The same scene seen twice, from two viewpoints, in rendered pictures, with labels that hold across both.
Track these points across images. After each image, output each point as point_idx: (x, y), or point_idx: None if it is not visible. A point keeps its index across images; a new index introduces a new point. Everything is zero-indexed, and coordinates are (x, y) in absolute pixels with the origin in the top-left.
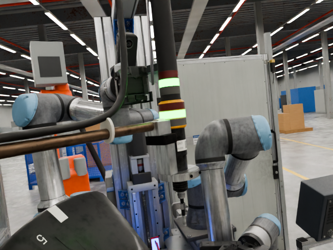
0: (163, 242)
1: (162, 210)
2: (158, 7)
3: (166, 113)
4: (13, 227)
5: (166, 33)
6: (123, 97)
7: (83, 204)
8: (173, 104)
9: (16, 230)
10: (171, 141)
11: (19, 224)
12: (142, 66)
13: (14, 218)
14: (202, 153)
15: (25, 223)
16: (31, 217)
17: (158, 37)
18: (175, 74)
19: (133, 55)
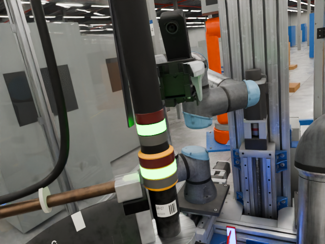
0: (276, 211)
1: (282, 178)
2: (118, 18)
3: (140, 169)
4: (186, 136)
5: (132, 60)
6: (62, 163)
7: (106, 213)
8: (146, 161)
9: (187, 139)
10: (138, 210)
11: (190, 134)
12: (184, 61)
13: (188, 128)
14: (302, 156)
15: (194, 134)
16: (200, 129)
17: (125, 64)
18: (150, 119)
19: (182, 40)
